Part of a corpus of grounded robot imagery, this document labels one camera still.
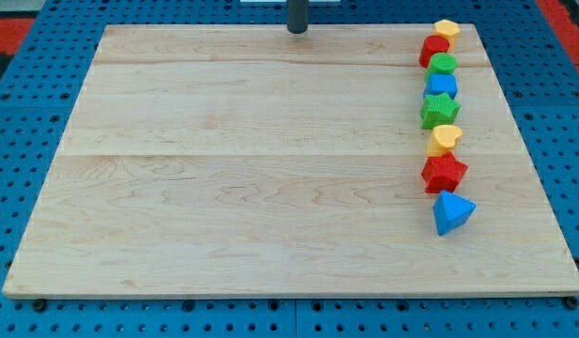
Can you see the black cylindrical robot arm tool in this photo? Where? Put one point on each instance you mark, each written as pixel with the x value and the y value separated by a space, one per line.
pixel 297 16

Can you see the light wooden board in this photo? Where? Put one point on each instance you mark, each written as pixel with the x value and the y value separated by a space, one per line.
pixel 242 161

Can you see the red star block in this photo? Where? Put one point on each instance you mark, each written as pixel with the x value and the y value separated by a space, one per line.
pixel 443 173

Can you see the yellow heart block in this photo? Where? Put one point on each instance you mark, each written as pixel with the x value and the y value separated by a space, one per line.
pixel 443 139

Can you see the green star block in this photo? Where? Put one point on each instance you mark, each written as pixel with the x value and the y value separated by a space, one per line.
pixel 438 110

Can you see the blue triangle block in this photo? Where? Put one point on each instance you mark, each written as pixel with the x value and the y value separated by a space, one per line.
pixel 451 211

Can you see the blue cube block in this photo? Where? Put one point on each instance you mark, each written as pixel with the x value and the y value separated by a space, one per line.
pixel 441 83

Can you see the green cylinder block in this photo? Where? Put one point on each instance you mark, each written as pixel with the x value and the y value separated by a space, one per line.
pixel 440 63

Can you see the red cylinder block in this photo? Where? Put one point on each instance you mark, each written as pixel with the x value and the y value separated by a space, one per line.
pixel 432 44

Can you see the yellow hexagon block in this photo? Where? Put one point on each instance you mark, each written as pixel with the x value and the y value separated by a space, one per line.
pixel 449 30

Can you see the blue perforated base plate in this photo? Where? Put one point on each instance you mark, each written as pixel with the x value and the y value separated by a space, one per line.
pixel 538 79

